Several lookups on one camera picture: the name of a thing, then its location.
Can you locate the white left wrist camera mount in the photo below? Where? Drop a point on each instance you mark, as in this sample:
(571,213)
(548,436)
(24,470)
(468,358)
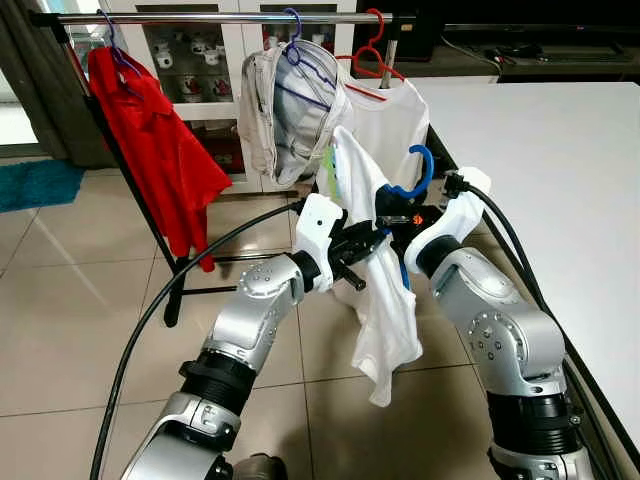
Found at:
(315,230)

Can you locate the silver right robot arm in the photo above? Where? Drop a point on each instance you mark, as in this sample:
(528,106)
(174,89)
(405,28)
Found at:
(500,330)

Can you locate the teal floor mat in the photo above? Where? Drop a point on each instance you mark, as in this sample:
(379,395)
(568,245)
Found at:
(35,185)

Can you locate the grey robot foot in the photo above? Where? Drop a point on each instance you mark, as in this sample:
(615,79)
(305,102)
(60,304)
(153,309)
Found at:
(260,469)

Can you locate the grey curtain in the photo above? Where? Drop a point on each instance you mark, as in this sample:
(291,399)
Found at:
(45,90)

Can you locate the black television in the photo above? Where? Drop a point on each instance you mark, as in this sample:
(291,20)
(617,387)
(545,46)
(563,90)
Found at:
(530,22)

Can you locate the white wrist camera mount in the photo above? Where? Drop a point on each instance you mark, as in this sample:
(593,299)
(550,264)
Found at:
(460,205)
(315,230)

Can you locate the metal clothes rack black posts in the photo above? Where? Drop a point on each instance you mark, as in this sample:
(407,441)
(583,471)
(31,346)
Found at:
(200,18)

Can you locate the white t-shirt green black print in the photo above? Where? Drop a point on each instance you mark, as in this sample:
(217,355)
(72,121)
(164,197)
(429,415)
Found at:
(390,330)

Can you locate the red polo shirt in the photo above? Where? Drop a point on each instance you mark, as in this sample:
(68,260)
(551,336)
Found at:
(150,150)

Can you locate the white glass door cabinet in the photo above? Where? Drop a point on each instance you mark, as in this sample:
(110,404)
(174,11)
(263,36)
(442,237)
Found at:
(215,114)

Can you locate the red clothes hanger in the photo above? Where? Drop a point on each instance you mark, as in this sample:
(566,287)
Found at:
(380,30)

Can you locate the plain white t-shirt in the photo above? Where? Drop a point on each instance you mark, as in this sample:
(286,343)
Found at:
(395,120)

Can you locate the purple clothes hanger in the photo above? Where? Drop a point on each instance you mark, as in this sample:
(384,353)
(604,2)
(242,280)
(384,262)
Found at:
(297,45)
(120,60)

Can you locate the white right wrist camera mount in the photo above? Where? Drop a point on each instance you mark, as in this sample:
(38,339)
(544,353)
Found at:
(460,205)

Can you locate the black table frame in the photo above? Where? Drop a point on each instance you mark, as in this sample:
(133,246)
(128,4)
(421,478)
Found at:
(600,400)

